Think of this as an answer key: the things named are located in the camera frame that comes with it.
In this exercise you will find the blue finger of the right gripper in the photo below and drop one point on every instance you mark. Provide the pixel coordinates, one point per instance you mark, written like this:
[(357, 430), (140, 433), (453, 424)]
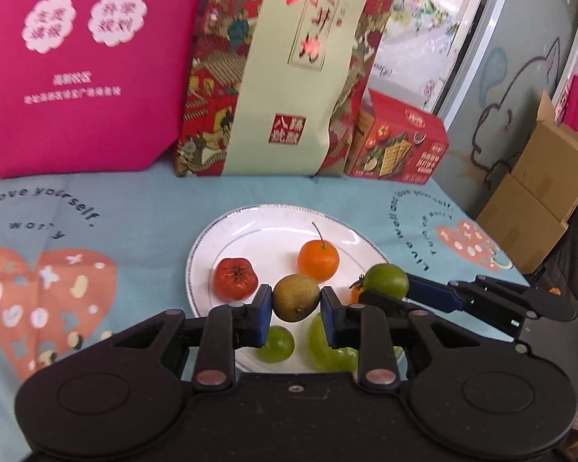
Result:
[(391, 307), (434, 295)]

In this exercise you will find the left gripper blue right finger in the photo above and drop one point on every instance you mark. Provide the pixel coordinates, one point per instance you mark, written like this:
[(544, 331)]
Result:
[(364, 328)]

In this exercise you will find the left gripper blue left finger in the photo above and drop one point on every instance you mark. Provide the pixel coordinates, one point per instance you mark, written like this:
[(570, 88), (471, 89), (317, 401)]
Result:
[(224, 330)]

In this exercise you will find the small green round fruit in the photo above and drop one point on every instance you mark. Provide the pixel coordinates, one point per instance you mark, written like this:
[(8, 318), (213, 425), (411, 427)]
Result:
[(387, 279), (278, 347)]

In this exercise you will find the red wrinkled fruit front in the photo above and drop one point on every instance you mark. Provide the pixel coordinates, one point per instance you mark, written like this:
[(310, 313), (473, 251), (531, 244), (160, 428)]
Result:
[(234, 280)]

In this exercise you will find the small green round fruit front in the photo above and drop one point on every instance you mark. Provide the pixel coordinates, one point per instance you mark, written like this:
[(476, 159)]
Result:
[(278, 347)]

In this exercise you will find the brown longan front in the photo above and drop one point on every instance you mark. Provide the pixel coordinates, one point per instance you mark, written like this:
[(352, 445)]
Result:
[(295, 297)]

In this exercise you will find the orange mandarin with stem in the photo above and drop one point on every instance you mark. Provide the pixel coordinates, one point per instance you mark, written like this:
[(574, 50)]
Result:
[(319, 259)]

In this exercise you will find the large orange mandarin front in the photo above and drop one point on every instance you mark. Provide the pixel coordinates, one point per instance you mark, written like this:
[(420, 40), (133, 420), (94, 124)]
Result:
[(356, 290)]

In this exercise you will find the white ceramic plate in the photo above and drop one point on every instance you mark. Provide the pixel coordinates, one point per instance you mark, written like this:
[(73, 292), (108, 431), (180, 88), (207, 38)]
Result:
[(270, 237)]

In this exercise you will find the brown cardboard boxes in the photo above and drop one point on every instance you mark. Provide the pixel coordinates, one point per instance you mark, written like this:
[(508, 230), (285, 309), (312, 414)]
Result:
[(529, 211)]

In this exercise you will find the red cracker box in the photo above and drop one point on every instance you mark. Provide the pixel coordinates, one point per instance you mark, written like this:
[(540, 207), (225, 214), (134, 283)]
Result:
[(396, 141)]

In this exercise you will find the teal printed tablecloth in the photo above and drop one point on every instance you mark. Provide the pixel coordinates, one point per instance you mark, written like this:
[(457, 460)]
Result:
[(98, 341)]

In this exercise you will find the green red liquor gift bag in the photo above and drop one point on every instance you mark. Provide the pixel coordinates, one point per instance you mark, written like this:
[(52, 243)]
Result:
[(275, 85)]

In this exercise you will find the white floral plastic bag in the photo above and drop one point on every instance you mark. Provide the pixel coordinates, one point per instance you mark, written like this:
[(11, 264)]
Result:
[(413, 60)]

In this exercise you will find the pink fabric bag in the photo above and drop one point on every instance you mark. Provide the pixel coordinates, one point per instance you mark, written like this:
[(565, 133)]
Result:
[(91, 85)]

